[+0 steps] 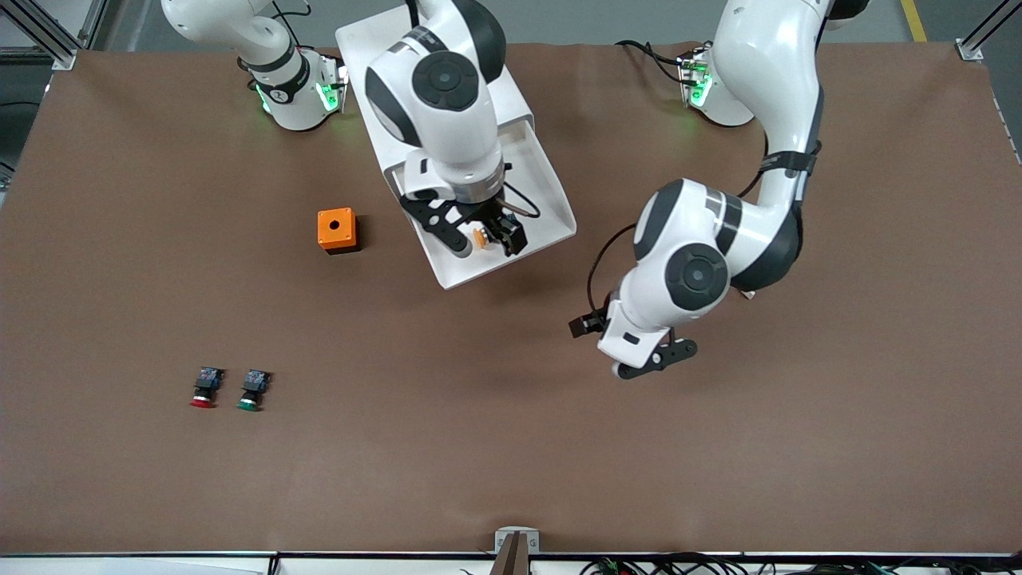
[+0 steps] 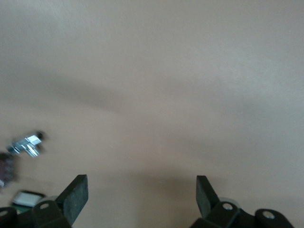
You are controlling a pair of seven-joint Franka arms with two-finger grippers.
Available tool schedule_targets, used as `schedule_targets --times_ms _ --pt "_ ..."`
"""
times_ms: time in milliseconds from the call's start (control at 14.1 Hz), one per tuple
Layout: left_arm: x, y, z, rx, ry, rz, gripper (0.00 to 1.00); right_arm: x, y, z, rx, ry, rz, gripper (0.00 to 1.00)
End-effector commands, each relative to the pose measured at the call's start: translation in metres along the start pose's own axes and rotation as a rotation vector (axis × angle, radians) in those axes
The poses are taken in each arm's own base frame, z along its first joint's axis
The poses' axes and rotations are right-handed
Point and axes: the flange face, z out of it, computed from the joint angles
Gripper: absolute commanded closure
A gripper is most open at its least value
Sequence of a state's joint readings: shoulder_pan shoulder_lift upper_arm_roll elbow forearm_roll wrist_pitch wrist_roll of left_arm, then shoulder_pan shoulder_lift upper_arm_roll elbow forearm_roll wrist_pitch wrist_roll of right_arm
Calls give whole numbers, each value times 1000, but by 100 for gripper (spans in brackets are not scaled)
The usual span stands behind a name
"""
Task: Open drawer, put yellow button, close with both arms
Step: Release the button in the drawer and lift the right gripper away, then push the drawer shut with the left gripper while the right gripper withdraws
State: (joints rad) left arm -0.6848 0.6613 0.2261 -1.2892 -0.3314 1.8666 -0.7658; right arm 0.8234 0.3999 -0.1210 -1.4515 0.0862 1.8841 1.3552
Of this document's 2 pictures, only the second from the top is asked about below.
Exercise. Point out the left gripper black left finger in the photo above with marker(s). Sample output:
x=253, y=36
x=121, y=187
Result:
x=73, y=199

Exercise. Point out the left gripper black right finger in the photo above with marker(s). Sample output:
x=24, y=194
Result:
x=205, y=197

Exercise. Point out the white square push button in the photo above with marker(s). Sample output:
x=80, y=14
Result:
x=25, y=198

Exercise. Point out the silver metal connector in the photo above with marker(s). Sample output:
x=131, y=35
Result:
x=26, y=142

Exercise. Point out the brown terminal block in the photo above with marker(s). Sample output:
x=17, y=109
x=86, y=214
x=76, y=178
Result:
x=7, y=166

